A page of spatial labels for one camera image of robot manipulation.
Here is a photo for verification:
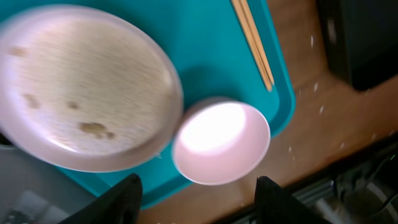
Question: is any grey dishwasher rack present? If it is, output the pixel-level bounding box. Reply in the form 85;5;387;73
1;146;96;223

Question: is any wooden chopstick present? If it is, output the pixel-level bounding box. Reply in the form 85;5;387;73
240;0;275;86
231;0;273;91

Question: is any large white dirty plate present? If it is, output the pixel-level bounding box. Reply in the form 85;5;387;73
1;5;183;172

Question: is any left wooden chopstick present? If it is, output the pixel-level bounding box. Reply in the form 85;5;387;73
231;0;273;91

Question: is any right wooden chopstick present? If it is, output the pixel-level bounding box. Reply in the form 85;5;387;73
240;0;275;86

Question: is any teal plastic tray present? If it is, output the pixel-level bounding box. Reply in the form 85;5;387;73
0;0;297;211

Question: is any black tray bin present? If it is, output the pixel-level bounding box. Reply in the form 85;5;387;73
316;0;397;91

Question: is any small pink bowl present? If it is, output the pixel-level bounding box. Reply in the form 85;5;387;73
172;96;271;185

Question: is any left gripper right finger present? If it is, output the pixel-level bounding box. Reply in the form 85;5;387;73
254;176;330;224

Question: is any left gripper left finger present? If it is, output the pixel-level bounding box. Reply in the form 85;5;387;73
60;174;143;224

